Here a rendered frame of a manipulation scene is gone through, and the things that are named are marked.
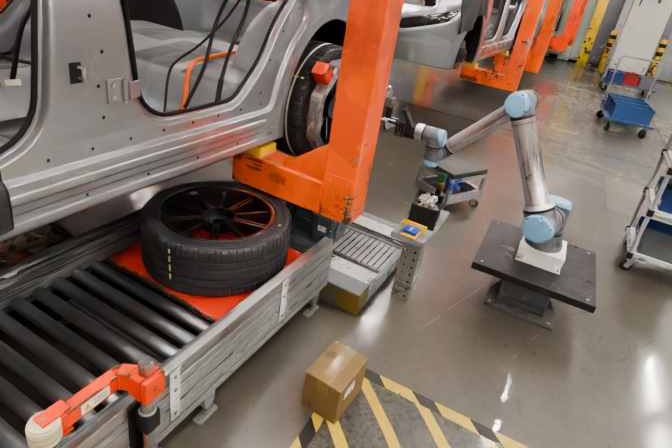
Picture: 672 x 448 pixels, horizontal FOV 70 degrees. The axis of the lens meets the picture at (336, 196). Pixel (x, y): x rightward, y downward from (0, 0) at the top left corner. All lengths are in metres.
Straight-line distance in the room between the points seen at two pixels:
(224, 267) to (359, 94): 0.88
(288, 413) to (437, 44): 3.93
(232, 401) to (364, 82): 1.36
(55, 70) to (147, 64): 1.14
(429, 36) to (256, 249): 3.52
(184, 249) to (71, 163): 0.56
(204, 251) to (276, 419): 0.70
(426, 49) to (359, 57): 3.15
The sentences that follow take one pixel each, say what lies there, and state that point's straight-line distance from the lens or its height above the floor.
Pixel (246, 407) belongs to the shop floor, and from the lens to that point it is 2.05.
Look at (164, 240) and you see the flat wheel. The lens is 2.02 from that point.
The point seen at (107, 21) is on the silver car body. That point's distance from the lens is 1.64.
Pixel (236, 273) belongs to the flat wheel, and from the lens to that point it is 2.01.
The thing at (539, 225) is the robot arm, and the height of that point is 0.59.
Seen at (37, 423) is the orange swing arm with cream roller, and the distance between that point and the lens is 1.44.
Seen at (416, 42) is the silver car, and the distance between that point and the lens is 5.04.
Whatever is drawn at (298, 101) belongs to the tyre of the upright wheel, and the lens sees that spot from 2.46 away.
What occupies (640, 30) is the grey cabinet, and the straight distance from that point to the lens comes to 13.79.
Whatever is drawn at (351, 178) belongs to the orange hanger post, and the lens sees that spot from 2.08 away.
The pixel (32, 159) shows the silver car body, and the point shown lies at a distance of 1.60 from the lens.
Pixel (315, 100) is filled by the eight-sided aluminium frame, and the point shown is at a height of 0.94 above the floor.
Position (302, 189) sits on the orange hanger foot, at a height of 0.61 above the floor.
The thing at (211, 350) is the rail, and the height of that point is 0.34.
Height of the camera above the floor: 1.58
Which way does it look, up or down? 26 degrees down
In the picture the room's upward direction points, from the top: 9 degrees clockwise
